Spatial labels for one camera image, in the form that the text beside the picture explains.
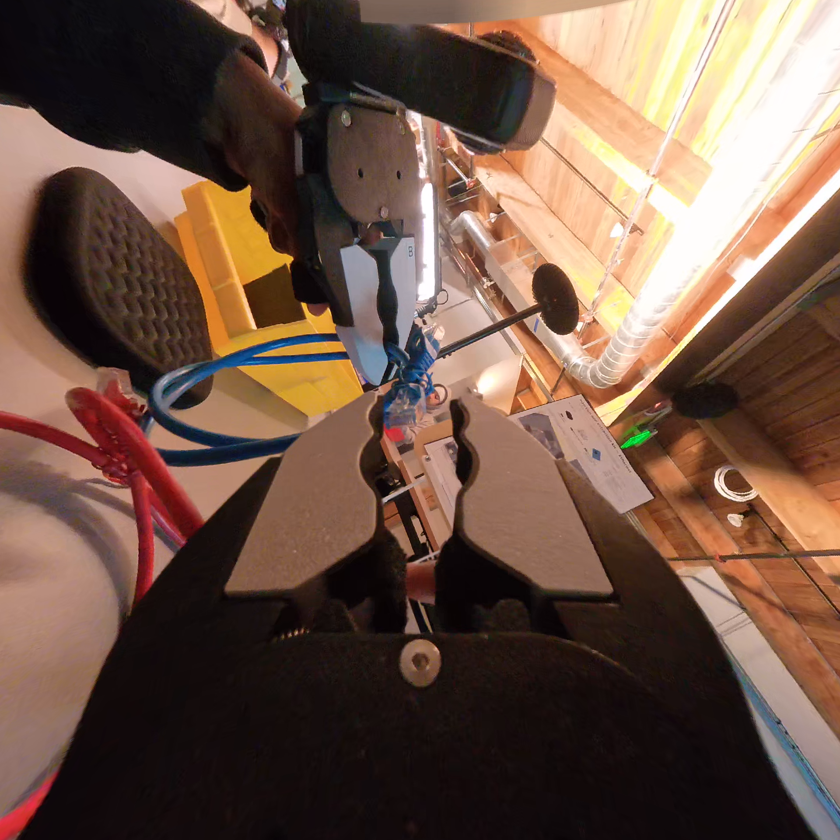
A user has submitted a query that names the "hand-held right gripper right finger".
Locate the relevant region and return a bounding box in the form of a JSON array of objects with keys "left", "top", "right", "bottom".
[{"left": 451, "top": 397, "right": 616, "bottom": 602}]

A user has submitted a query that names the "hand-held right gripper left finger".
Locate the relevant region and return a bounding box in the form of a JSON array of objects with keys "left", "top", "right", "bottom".
[{"left": 226, "top": 394, "right": 386, "bottom": 599}]

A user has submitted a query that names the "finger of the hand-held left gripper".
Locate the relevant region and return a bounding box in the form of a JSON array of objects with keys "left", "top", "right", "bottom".
[
  {"left": 384, "top": 236, "right": 422, "bottom": 345},
  {"left": 335, "top": 245, "right": 396, "bottom": 386}
]

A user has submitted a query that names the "blue ethernet cable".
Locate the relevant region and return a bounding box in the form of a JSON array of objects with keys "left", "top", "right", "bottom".
[{"left": 150, "top": 322, "right": 441, "bottom": 467}]

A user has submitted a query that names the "yellow plastic bin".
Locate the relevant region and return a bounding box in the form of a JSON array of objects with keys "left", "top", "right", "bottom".
[{"left": 172, "top": 180, "right": 365, "bottom": 417}]

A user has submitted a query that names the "red ethernet cable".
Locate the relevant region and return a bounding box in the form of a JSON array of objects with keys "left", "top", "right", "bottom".
[{"left": 0, "top": 369, "right": 204, "bottom": 605}]

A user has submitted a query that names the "person's left forearm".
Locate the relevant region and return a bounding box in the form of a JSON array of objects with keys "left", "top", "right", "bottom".
[{"left": 0, "top": 0, "right": 270, "bottom": 193}]

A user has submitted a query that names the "person's left hand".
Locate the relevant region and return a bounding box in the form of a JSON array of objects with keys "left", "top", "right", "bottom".
[{"left": 205, "top": 51, "right": 332, "bottom": 319}]

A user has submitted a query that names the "printed instruction poster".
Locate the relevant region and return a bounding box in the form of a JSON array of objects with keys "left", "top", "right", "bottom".
[{"left": 511, "top": 394, "right": 655, "bottom": 515}]

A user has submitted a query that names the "black disc on pole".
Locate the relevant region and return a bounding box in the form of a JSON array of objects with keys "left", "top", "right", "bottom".
[{"left": 435, "top": 262, "right": 581, "bottom": 361}]

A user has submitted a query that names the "black round ceiling disc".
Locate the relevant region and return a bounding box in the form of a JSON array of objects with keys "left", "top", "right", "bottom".
[{"left": 675, "top": 382, "right": 740, "bottom": 420}]

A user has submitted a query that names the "silver ventilation duct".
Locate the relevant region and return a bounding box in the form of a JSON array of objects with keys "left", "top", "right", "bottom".
[{"left": 451, "top": 210, "right": 680, "bottom": 389}]

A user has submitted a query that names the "white cable coil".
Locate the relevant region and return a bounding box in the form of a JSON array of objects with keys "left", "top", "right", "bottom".
[{"left": 713, "top": 464, "right": 760, "bottom": 504}]

